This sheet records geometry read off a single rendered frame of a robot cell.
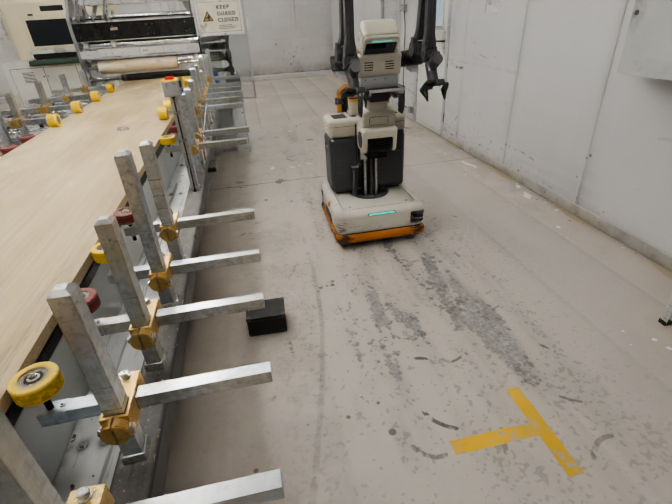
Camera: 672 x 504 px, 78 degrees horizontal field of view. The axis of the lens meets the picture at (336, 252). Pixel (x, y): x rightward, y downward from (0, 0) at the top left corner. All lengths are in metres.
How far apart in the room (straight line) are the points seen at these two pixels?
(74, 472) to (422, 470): 1.11
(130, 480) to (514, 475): 1.27
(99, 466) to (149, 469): 0.19
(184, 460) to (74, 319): 1.17
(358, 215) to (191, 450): 1.70
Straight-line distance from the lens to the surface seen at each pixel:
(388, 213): 2.86
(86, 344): 0.80
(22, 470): 0.62
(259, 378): 0.90
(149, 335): 1.06
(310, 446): 1.78
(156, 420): 1.05
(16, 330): 1.12
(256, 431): 1.86
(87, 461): 1.16
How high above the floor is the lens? 1.45
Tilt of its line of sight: 30 degrees down
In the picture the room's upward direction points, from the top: 3 degrees counter-clockwise
